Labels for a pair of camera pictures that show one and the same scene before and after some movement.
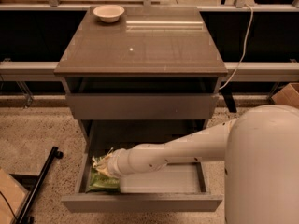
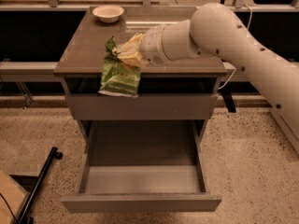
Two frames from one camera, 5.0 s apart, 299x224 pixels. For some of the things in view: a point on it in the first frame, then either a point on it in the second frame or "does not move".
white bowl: (108, 13) does not move
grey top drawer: (142, 99) does not move
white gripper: (112, 164) to (151, 46)
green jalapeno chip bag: (101, 182) to (117, 77)
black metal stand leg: (23, 217) does not move
